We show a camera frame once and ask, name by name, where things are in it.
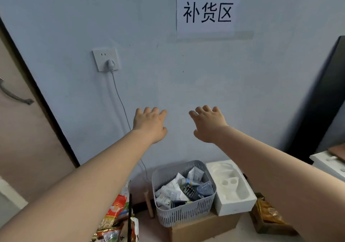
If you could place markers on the person's left little finger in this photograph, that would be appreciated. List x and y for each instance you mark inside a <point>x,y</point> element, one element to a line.
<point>138,112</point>

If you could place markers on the brown plastic bag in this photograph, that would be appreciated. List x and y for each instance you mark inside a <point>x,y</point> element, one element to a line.
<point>269,217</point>

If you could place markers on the person's left hand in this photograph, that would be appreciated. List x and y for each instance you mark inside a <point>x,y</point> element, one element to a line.
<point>149,125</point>

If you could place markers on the brown board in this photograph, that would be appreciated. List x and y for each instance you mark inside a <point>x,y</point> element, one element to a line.
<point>338,151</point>

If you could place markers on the white power plug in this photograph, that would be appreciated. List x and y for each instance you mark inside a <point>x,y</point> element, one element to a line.
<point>110,64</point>

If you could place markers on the wooden stick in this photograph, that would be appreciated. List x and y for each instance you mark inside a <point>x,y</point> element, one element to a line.
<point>149,204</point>

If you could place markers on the white foam block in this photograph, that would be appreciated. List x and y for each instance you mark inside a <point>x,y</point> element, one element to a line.
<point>326,163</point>

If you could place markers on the black thin rod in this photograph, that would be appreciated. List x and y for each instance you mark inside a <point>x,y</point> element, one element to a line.
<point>130,217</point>

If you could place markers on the person's right hand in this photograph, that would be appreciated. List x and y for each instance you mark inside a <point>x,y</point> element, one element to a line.
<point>210,125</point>

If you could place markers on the person's left forearm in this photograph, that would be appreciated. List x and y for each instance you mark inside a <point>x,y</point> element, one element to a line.
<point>80,188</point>

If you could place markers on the person's right thumb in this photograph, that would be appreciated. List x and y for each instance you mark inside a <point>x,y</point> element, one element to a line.
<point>198,135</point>

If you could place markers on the person's right forearm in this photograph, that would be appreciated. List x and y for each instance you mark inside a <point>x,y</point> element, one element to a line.
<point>283,179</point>

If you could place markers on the white paper sign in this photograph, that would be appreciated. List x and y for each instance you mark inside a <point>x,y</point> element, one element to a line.
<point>207,10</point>

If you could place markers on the black door frame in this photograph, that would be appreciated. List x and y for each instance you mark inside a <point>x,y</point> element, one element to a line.
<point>51,115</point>

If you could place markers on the person's right middle finger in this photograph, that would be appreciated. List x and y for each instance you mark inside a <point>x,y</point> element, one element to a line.
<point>199,110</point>

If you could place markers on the red and white snack bag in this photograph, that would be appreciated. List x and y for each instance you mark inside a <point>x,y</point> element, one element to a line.
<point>117,206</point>

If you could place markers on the black panel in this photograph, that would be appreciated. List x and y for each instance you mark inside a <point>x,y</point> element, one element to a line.
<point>320,101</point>

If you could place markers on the small red snack bag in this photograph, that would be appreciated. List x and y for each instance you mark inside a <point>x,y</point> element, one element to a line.
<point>134,231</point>

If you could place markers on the person's left middle finger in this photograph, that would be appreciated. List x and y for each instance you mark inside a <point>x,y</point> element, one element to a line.
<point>155,110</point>

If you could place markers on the person's right little finger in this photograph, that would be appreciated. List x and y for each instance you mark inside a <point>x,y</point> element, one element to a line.
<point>216,110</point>

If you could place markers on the pile of small packets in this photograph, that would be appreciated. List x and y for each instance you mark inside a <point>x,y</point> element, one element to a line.
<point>178,193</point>

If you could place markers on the person's left thumb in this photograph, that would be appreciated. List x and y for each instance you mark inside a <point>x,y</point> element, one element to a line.
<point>163,134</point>

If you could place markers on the grey plastic basket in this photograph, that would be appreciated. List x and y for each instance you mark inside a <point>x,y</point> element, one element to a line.
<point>186,213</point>

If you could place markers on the white foam packaging tray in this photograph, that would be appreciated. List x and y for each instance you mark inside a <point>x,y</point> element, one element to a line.
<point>231,196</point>

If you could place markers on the white wall socket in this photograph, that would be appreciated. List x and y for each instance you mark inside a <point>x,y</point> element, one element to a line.
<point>101,57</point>

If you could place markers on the brown cardboard box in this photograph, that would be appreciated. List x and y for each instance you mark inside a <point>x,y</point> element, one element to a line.
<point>204,229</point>

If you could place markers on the red and green snack bag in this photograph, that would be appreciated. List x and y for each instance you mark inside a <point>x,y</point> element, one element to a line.
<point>107,235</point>

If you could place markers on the brown door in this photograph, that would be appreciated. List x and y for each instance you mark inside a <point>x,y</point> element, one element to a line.
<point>24,142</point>

